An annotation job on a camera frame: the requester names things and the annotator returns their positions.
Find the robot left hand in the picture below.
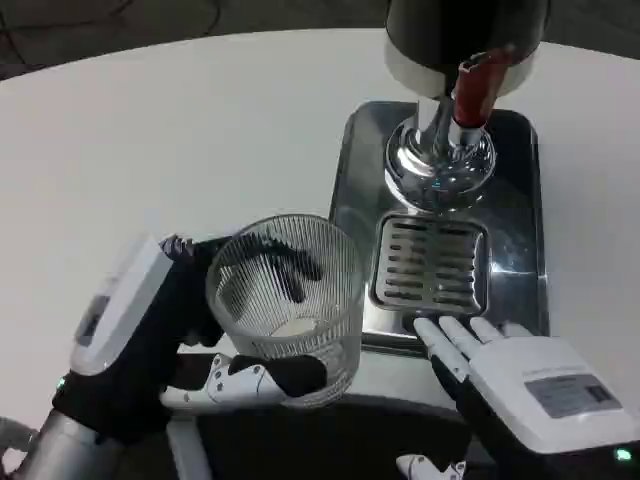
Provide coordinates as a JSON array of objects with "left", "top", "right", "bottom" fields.
[{"left": 52, "top": 230, "right": 329, "bottom": 446}]

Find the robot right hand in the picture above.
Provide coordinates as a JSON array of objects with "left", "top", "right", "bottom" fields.
[{"left": 397, "top": 314, "right": 640, "bottom": 480}]

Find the clear ribbed glass cup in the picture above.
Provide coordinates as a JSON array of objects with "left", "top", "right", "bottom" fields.
[{"left": 204, "top": 213, "right": 365, "bottom": 409}]

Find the steel tray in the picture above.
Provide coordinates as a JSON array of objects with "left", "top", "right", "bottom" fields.
[{"left": 328, "top": 99, "right": 551, "bottom": 357}]

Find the black robot torso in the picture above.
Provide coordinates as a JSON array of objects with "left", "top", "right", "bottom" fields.
[{"left": 197, "top": 392, "right": 481, "bottom": 480}]

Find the black white drink dispenser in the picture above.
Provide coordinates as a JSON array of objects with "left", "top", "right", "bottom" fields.
[{"left": 382, "top": 0, "right": 551, "bottom": 211}]

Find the white frame bar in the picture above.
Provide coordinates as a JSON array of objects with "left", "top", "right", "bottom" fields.
[{"left": 166, "top": 418, "right": 212, "bottom": 480}]

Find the red tap handle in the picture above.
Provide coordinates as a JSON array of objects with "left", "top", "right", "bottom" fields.
[{"left": 452, "top": 47, "right": 516, "bottom": 126}]

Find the black cable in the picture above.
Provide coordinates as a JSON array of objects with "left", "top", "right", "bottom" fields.
[{"left": 0, "top": 17, "right": 32, "bottom": 67}]

